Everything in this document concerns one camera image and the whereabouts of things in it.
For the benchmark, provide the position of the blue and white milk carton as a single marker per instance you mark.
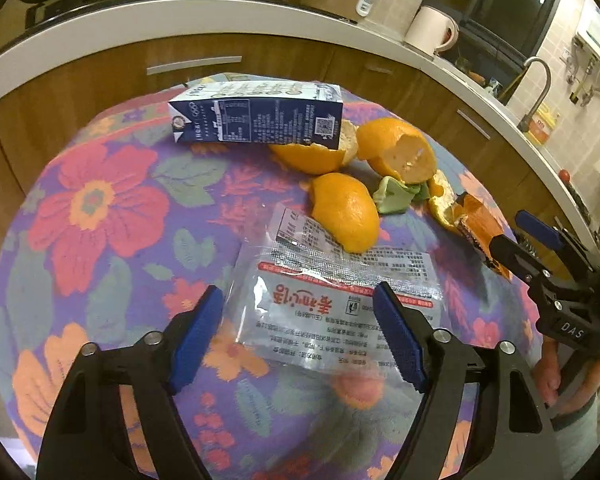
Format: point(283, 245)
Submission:
point(260, 120)

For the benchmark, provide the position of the metal sink faucet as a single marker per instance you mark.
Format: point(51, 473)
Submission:
point(540, 77)

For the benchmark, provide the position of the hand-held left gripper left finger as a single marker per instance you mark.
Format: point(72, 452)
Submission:
point(195, 345)

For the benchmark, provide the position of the orange bottle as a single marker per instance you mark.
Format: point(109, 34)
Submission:
point(542, 127)

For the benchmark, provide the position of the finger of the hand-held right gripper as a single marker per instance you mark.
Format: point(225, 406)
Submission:
point(537, 229)
point(517, 262)

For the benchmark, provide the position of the person's right hand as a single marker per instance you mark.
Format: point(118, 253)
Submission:
point(546, 372)

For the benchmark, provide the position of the red tomato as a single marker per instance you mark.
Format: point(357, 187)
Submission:
point(564, 174)

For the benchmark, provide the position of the orange peel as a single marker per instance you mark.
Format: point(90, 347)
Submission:
point(305, 157)
point(440, 200)
point(345, 210)
point(395, 150)

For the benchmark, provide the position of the white kitchen timer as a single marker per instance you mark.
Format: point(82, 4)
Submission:
point(366, 1)

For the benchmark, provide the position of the wooden kitchen cabinet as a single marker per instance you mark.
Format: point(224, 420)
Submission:
point(80, 95)

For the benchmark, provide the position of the clear plastic food packet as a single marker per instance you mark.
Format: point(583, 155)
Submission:
point(320, 300)

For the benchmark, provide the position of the floral tablecloth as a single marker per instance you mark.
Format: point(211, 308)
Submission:
point(100, 220)

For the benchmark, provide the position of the white wall water heater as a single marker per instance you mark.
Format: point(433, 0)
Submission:
point(597, 45)

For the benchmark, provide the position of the dark window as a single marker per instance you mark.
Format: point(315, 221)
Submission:
point(500, 0)

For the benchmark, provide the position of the green crumpled wrapper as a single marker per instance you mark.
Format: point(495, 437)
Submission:
point(395, 195)

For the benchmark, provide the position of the orange snack wrapper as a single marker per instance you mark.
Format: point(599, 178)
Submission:
point(480, 220)

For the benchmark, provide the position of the white electric kettle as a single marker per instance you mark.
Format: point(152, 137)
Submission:
point(430, 30)

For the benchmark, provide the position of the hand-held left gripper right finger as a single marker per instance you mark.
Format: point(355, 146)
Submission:
point(397, 340)

